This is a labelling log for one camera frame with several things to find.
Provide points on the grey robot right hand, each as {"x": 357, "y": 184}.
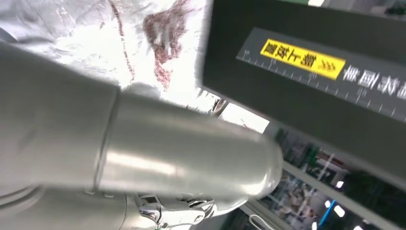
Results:
{"x": 158, "y": 152}

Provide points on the black inbound scanner machine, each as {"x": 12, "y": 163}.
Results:
{"x": 253, "y": 95}

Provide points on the grey window frame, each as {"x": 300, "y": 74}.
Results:
{"x": 333, "y": 193}

